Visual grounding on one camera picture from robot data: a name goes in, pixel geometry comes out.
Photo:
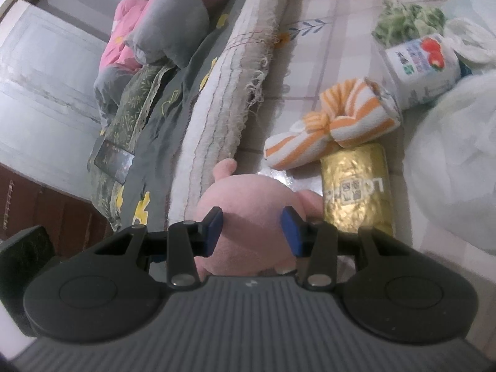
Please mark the green white knitted scrunchie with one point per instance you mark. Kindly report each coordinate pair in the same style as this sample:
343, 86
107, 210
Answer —
401, 22

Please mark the white plastic bag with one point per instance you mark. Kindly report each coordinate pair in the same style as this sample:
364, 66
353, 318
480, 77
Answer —
449, 165

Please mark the orange white striped towel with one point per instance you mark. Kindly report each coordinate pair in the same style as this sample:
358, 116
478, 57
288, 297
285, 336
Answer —
351, 113

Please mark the gold foil package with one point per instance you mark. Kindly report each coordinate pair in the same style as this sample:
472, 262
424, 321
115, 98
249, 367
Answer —
356, 189

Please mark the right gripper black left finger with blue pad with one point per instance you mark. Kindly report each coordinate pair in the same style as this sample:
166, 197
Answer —
186, 241

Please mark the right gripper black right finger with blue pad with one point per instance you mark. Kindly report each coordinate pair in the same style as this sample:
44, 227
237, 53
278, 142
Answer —
315, 247

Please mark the strawberry yogurt cup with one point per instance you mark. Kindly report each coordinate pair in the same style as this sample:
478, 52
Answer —
420, 70

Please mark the pink plush pig toy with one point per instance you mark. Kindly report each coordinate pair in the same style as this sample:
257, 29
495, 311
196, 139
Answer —
251, 242

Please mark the white frayed mattress pad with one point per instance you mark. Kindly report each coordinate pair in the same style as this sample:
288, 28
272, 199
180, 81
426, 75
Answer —
221, 109

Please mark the white cabinet door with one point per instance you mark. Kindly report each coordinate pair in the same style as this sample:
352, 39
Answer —
49, 119

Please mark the pink grey quilt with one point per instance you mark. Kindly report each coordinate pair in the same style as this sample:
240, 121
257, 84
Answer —
147, 32

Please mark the green patterned pillow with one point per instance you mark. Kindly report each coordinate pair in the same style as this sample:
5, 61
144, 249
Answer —
125, 98

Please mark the plaid floral table cloth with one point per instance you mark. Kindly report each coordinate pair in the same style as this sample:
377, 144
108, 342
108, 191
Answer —
324, 42

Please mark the dark green bed sheet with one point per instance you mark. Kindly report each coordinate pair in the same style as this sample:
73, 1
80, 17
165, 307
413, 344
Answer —
143, 197

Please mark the black smartphone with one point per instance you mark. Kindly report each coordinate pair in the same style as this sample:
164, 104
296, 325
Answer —
114, 161

